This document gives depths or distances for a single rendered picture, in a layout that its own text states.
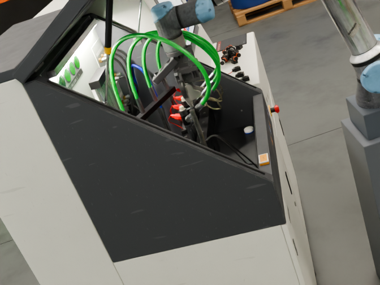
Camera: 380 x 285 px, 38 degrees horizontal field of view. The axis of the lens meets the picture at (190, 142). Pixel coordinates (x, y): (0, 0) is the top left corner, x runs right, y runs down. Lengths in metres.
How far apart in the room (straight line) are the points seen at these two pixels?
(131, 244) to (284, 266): 0.50
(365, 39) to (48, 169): 1.04
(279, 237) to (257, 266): 0.13
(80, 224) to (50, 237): 0.12
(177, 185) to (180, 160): 0.09
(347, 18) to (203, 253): 0.85
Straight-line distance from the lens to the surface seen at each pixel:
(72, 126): 1.62
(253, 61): 2.50
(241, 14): 6.60
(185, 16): 1.77
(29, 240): 1.89
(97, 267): 1.90
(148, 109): 2.04
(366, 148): 2.00
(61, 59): 1.73
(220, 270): 1.85
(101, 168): 1.67
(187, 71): 1.83
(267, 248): 1.79
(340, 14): 1.76
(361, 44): 1.80
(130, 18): 2.20
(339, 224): 2.98
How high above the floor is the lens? 1.82
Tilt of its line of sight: 25 degrees down
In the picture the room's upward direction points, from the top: 21 degrees counter-clockwise
